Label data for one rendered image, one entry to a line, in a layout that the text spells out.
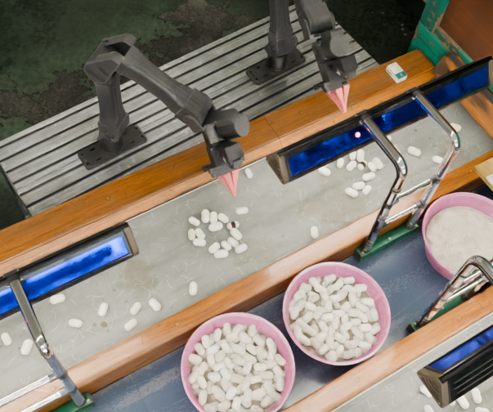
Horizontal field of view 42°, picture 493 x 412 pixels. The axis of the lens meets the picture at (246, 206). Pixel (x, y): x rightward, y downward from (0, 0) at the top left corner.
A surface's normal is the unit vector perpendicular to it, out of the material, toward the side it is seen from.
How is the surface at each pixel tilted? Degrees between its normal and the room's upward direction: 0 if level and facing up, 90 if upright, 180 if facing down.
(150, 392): 0
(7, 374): 0
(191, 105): 29
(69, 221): 0
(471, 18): 90
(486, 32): 90
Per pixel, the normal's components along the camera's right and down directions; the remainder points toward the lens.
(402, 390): 0.06, -0.50
